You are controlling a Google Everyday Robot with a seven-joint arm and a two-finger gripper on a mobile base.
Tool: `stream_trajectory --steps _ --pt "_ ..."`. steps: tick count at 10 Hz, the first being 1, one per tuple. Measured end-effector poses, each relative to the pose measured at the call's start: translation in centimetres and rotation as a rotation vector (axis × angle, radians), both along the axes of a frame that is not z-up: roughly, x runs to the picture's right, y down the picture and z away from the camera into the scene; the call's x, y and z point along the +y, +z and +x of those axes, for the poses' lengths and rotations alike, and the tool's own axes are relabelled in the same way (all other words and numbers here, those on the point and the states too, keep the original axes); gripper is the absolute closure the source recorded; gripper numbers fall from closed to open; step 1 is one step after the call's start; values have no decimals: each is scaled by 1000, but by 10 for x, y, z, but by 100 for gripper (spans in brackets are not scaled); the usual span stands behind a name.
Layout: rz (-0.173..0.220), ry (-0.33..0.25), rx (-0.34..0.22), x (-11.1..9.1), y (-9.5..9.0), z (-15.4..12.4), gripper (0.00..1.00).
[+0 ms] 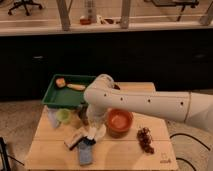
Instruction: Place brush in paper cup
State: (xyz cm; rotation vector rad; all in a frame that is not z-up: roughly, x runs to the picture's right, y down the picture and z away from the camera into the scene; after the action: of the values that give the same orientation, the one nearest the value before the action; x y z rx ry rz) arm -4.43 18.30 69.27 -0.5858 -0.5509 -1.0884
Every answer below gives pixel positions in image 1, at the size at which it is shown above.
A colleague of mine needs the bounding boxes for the green plastic tray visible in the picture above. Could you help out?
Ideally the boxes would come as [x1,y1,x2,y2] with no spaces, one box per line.
[42,74,95,109]

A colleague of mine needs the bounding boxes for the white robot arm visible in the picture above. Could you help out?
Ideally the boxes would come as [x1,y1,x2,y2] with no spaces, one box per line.
[84,74,213,140]

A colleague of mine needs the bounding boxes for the wooden handled brush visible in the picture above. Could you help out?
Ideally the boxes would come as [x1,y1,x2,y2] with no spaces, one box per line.
[55,78,86,91]

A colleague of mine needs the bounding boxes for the blue grey sponge cloth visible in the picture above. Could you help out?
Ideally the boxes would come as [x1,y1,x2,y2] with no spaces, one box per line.
[78,141,93,166]

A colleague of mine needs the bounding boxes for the wooden block brush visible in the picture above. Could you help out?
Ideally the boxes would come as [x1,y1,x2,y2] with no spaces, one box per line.
[64,127,87,150]

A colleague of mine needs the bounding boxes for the dark red grape bunch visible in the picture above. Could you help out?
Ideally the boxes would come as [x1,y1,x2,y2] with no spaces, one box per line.
[137,127,154,154]

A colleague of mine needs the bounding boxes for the clear plastic cup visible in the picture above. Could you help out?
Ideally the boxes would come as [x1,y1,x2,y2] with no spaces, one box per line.
[47,108,60,128]

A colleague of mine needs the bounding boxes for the orange terracotta bowl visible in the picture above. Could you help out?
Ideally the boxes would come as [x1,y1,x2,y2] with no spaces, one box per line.
[106,109,133,138]

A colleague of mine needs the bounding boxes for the red object on shelf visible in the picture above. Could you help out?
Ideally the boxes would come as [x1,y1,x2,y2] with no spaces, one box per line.
[80,18,92,25]

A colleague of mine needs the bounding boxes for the green paper cup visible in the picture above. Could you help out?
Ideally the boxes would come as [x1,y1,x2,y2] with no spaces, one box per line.
[56,109,70,124]

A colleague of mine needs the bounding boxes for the black stand at left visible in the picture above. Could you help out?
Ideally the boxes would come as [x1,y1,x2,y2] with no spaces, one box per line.
[0,137,11,171]

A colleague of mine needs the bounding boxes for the black office chair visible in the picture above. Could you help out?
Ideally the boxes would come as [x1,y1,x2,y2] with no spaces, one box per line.
[8,0,43,16]

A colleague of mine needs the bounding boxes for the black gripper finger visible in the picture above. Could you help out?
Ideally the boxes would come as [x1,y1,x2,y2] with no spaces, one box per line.
[86,135,96,144]

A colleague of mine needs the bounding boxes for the black cable on floor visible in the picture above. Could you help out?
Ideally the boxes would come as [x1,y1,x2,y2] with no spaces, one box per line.
[169,132,213,171]

